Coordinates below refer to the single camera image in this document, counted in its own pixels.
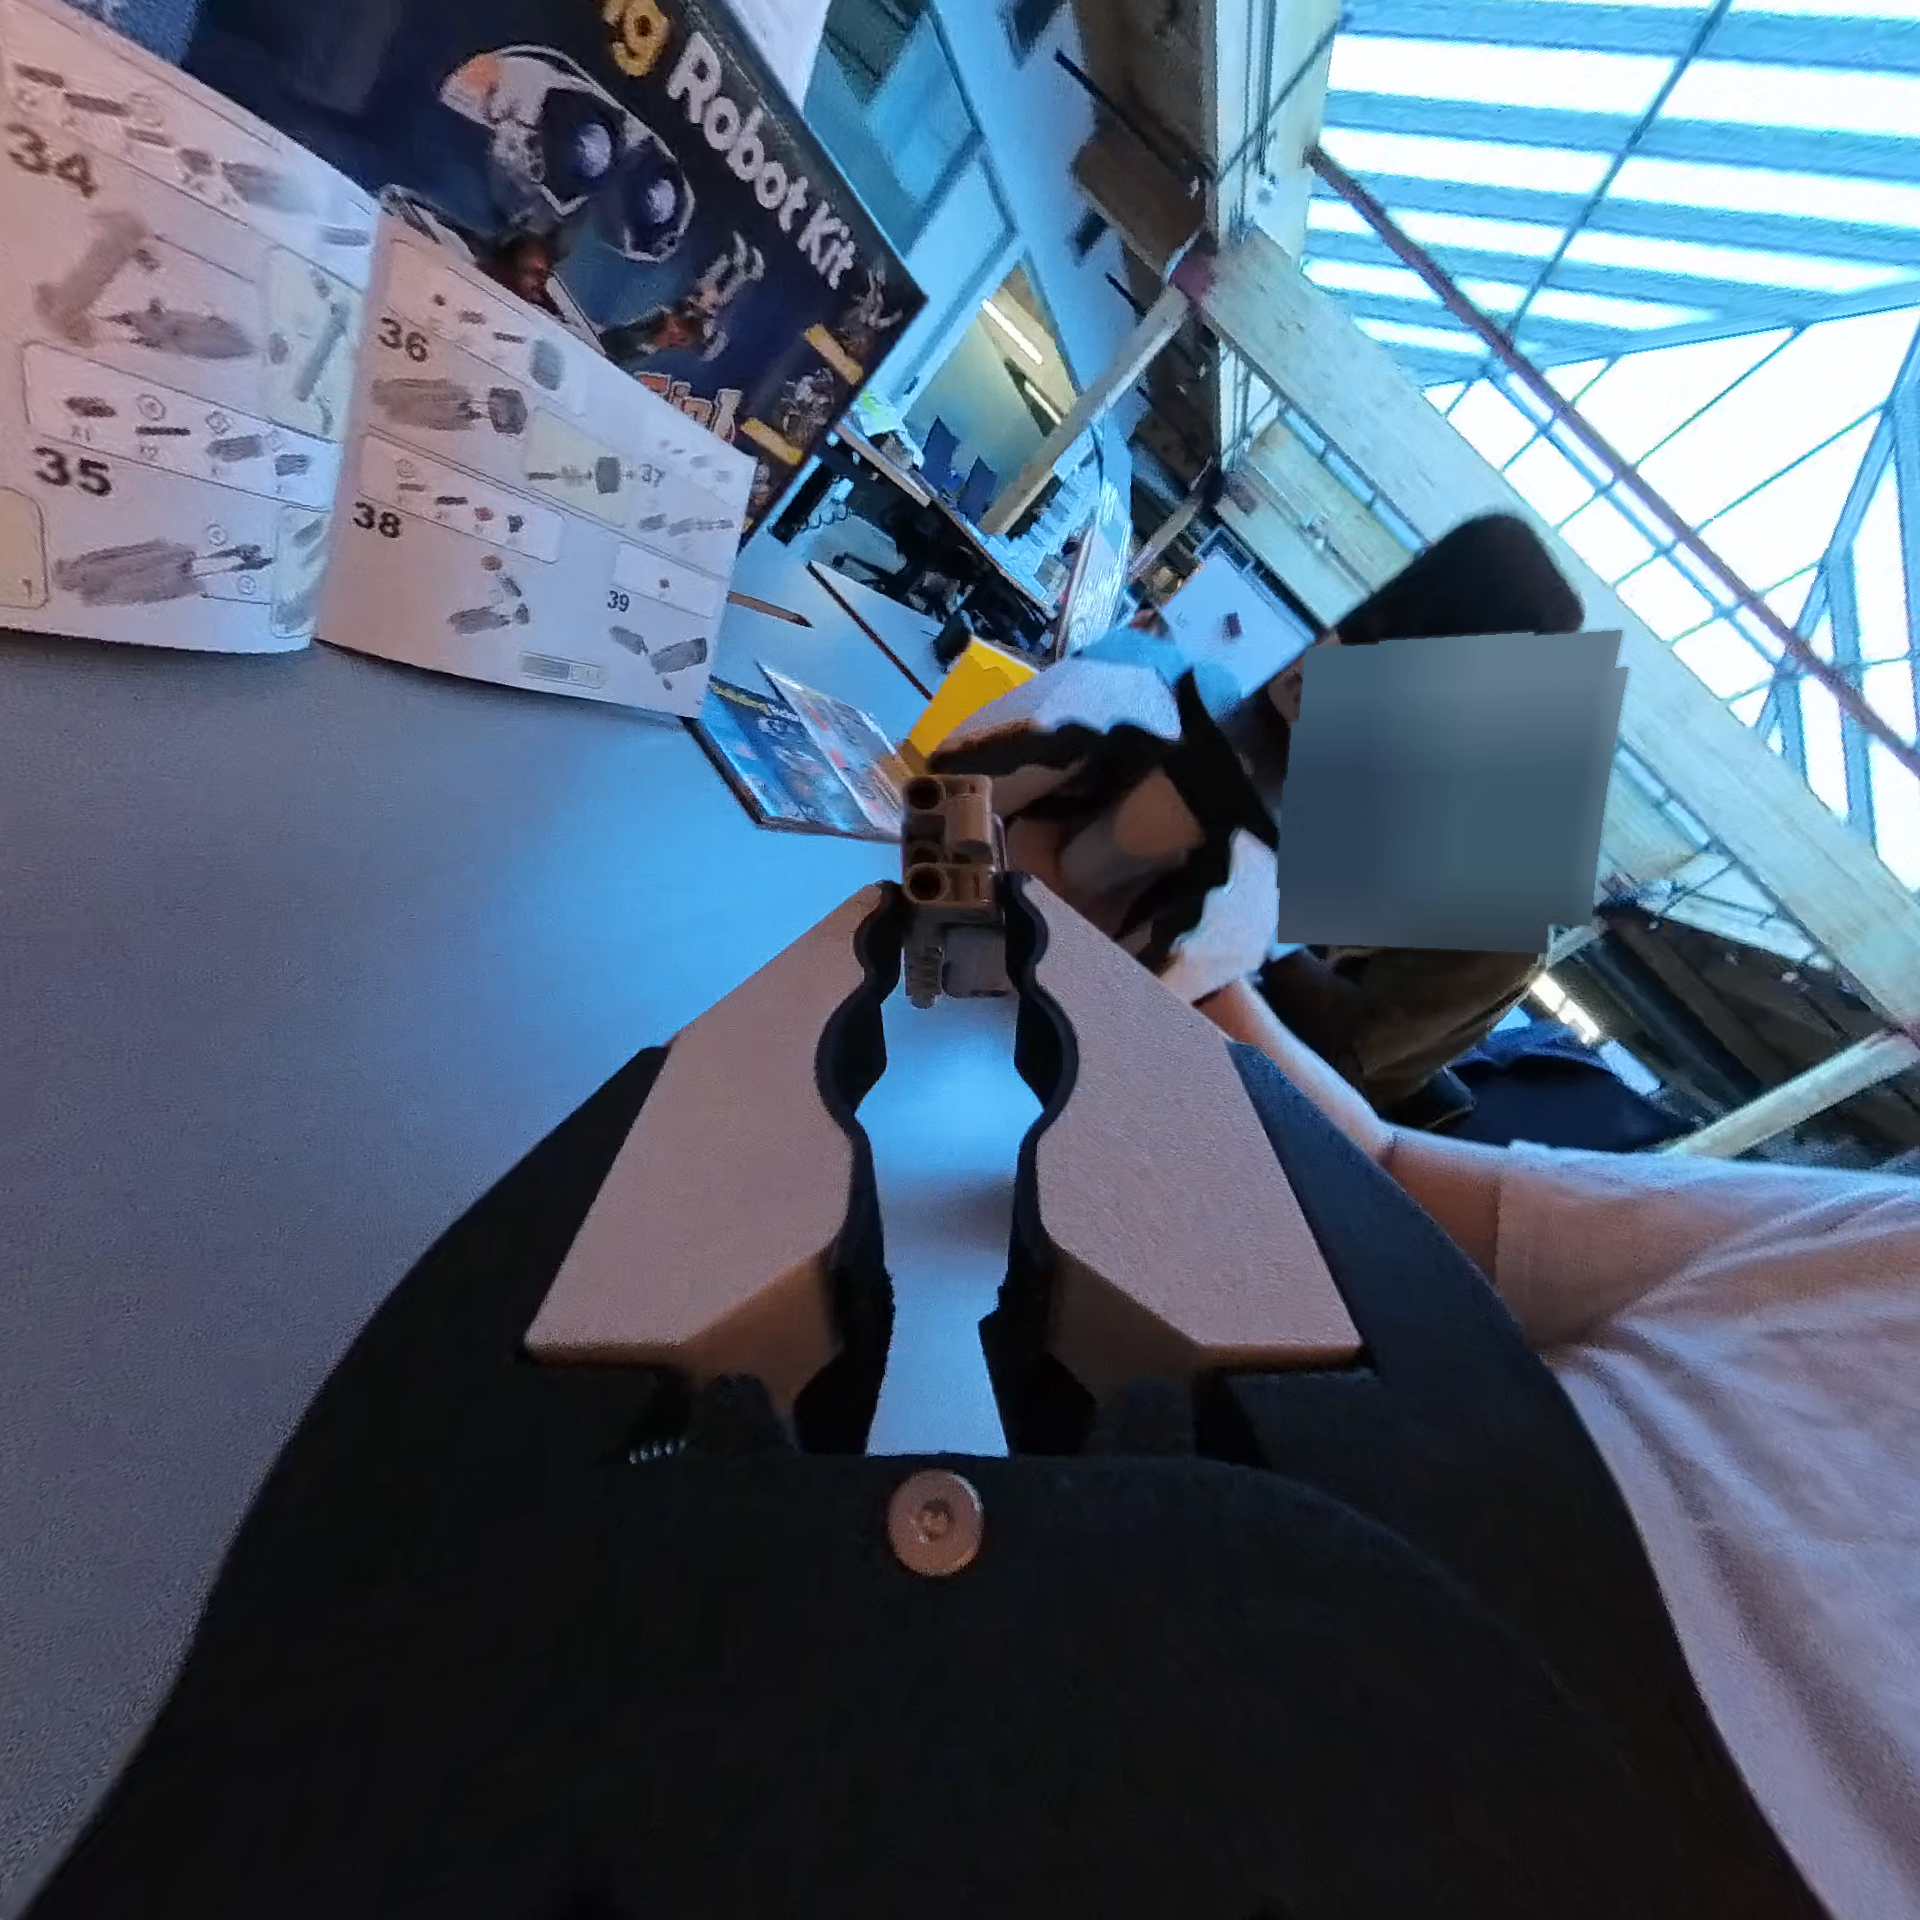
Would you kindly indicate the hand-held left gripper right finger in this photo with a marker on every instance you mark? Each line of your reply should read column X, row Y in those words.
column 1185, row 1201

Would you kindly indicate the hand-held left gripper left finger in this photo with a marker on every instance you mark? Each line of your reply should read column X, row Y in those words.
column 704, row 1201

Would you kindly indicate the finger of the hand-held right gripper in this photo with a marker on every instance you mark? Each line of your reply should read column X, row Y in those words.
column 1095, row 701
column 1224, row 930

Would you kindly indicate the grey brick assembly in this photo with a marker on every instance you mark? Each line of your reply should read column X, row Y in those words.
column 954, row 885

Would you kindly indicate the yellow plastic bin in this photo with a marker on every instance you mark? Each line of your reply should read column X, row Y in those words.
column 968, row 691

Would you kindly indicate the skylight window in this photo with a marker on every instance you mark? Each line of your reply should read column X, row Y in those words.
column 1652, row 225

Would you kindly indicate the person's white shirt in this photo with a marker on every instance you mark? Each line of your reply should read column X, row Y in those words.
column 1770, row 1425

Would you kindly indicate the blue robot kit box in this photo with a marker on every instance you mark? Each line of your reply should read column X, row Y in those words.
column 599, row 181

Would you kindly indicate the white instruction booklet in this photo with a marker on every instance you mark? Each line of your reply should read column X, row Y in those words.
column 225, row 375

